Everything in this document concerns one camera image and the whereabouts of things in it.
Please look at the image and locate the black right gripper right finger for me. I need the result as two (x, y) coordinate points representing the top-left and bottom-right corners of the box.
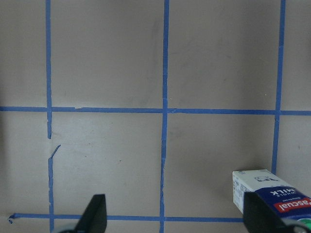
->
(243, 192), (294, 233)

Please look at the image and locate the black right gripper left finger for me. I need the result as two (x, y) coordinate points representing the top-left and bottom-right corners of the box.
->
(72, 194), (107, 233)

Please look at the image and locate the blue white milk carton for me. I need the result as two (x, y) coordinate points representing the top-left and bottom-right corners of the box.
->
(232, 169), (311, 228)

